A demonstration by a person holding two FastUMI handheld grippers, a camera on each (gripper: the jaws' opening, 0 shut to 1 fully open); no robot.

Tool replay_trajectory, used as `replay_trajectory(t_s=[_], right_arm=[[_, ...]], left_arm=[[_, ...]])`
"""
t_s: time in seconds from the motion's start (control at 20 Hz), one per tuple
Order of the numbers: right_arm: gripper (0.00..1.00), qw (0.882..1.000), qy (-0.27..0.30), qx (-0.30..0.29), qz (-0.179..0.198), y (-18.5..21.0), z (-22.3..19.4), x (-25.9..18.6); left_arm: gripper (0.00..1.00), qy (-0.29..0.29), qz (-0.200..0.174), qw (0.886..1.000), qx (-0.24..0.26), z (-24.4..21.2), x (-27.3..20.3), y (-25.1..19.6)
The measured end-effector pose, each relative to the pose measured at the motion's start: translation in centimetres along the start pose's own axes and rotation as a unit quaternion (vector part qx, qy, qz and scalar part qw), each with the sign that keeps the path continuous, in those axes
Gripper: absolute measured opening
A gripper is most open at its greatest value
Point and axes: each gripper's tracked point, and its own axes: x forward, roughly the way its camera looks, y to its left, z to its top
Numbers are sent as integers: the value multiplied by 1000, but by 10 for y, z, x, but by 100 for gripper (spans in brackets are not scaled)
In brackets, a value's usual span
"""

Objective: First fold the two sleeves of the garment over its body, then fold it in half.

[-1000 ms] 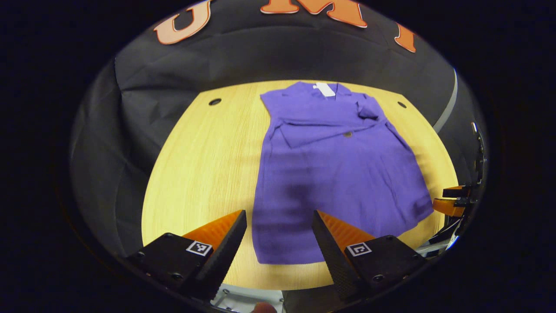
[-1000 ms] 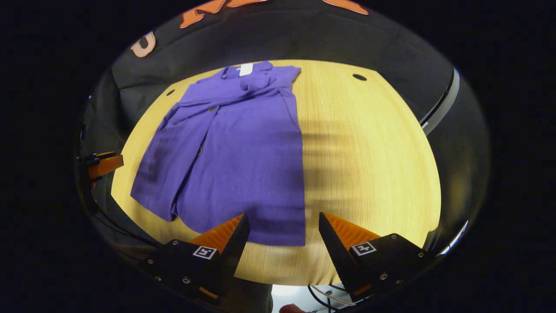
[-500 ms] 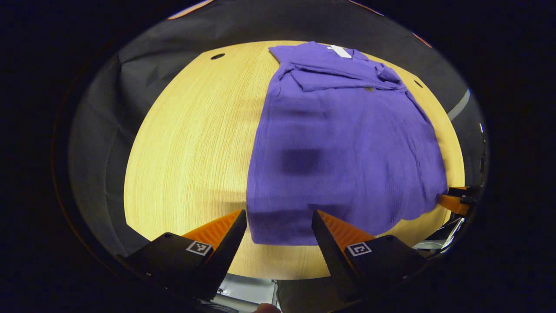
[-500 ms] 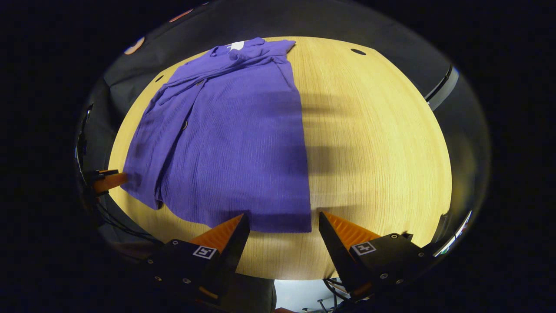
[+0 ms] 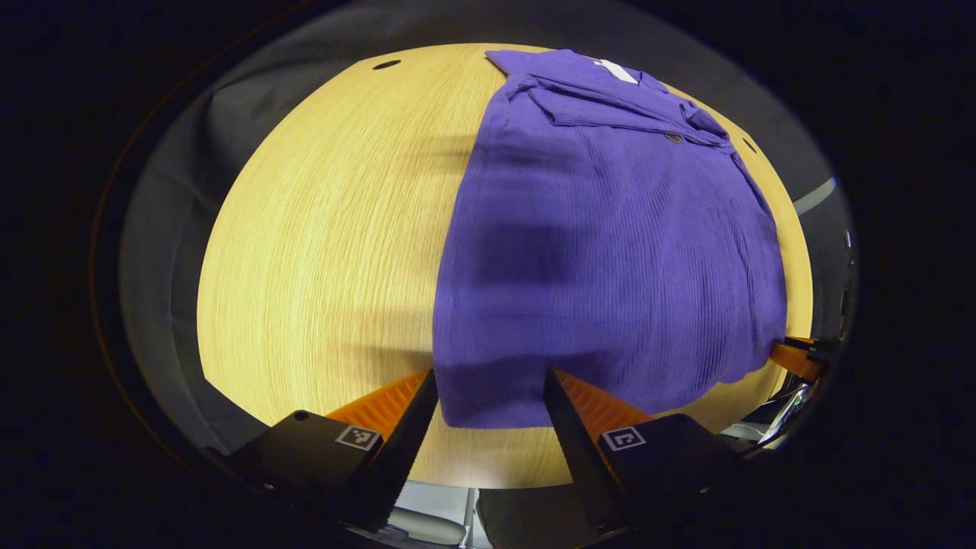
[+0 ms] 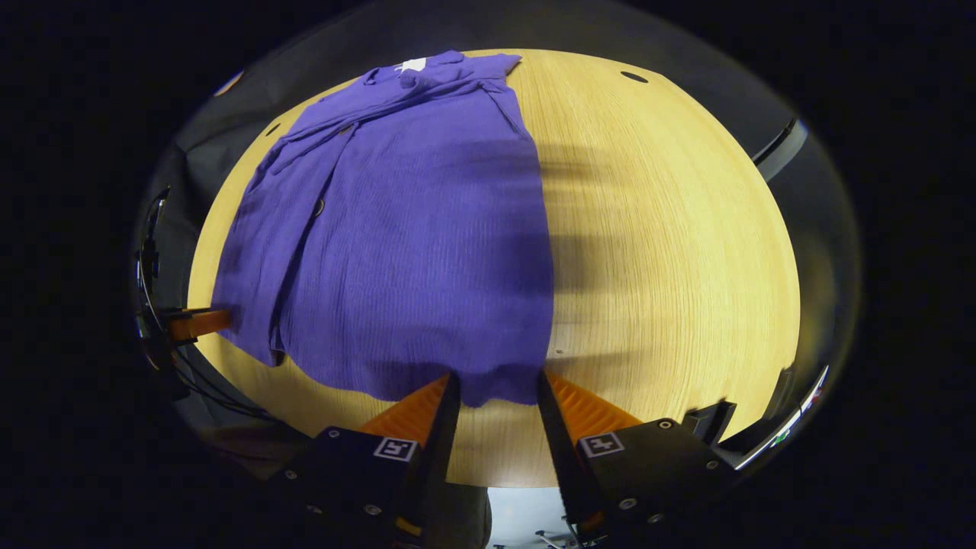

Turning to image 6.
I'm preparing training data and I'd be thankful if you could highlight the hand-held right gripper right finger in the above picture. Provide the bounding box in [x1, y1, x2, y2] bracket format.
[538, 371, 737, 549]

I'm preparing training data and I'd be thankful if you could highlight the white pole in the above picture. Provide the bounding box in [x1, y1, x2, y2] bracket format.
[751, 118, 809, 182]

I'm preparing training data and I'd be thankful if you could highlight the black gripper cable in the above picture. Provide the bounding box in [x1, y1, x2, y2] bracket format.
[172, 347, 279, 422]

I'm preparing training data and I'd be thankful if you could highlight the person's leg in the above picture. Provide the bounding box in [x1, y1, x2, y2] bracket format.
[423, 484, 493, 549]

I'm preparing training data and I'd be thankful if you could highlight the black backdrop cloth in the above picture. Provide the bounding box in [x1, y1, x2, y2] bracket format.
[152, 0, 820, 199]

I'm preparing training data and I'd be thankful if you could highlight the purple shirt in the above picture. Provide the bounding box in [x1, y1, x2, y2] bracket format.
[211, 50, 556, 409]

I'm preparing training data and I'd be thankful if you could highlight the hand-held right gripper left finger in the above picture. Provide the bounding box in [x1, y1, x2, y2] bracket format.
[271, 372, 462, 549]

